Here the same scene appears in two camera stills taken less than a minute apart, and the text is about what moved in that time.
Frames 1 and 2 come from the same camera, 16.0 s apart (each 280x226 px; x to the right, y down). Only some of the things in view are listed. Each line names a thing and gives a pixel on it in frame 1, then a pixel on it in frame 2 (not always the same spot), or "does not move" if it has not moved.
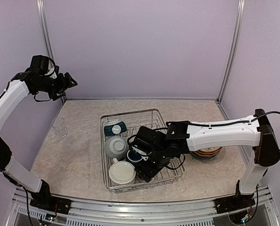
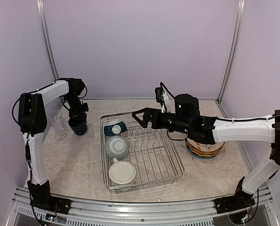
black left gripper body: (53, 86) → (78, 109)
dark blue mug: (133, 156) → (78, 125)
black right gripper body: (143, 170) → (159, 124)
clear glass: (58, 124) does not move
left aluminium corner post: (43, 13) does not move
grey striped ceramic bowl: (116, 147) does not move
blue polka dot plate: (199, 157) does not move
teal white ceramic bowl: (115, 129) does not move
